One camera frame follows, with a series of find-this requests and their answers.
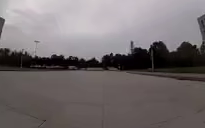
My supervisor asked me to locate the grey concrete slab pavement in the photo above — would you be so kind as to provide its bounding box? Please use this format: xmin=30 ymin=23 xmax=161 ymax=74
xmin=0 ymin=69 xmax=205 ymax=128

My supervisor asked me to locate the grass strip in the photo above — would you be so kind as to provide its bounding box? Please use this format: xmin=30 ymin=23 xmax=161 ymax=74
xmin=146 ymin=65 xmax=205 ymax=74

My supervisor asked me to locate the thin pale pole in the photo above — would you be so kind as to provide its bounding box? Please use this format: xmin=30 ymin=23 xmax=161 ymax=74
xmin=20 ymin=49 xmax=25 ymax=70

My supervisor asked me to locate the tall floodlight pole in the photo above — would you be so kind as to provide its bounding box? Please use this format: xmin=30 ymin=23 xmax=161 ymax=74
xmin=33 ymin=40 xmax=41 ymax=58

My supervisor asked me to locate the pale vehicle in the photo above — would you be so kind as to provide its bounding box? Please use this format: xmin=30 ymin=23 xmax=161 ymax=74
xmin=67 ymin=65 xmax=79 ymax=71

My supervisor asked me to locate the row of dark trees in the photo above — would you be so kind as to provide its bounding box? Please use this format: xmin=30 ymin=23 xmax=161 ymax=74
xmin=0 ymin=40 xmax=205 ymax=71

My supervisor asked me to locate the grey street pole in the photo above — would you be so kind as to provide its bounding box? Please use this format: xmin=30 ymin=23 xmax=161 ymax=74
xmin=151 ymin=47 xmax=155 ymax=73

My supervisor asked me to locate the distant tower mast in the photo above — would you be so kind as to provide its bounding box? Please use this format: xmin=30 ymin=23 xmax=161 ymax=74
xmin=129 ymin=40 xmax=135 ymax=55

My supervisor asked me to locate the raised kerb strip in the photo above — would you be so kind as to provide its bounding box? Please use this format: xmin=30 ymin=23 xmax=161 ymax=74
xmin=126 ymin=70 xmax=205 ymax=83

